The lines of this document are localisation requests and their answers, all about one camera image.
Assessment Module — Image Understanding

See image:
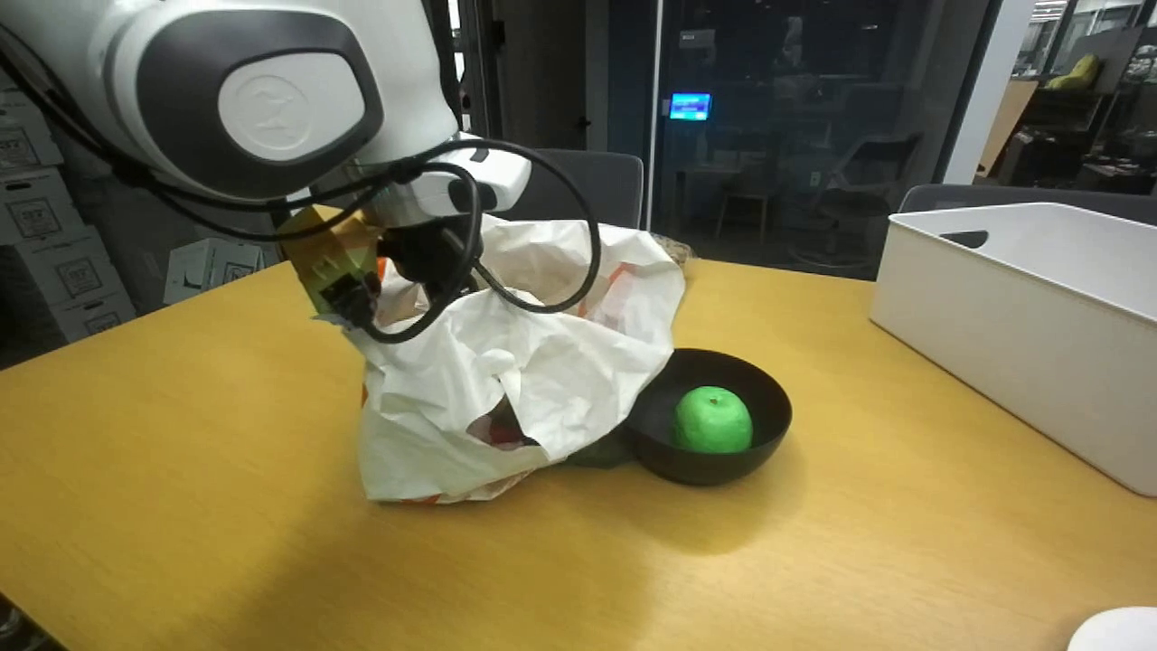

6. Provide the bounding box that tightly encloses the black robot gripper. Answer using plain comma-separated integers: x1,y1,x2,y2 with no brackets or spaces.
368,145,533,296

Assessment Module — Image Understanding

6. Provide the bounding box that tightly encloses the white orange plastic bag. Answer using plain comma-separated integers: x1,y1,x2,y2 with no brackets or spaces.
349,223,688,502

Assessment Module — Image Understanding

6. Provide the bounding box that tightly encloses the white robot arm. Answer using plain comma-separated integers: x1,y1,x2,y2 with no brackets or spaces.
0,0,528,307

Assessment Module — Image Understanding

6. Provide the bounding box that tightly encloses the grey office chair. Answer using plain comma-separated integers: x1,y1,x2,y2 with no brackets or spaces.
896,185,1157,223
513,147,643,227

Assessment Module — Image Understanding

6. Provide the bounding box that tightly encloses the glowing blue monitor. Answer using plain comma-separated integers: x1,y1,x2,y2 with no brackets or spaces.
669,90,714,122

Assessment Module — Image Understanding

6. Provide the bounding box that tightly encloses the black bowl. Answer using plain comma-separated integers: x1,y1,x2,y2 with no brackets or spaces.
627,349,792,487

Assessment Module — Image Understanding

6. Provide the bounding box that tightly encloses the green ball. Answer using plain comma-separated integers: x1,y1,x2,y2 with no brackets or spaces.
677,389,751,455

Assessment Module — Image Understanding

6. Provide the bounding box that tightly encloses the white storage bin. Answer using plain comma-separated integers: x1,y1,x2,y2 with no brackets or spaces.
871,203,1157,497

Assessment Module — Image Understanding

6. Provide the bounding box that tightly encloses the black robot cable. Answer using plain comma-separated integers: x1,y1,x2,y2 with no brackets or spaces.
0,23,606,349

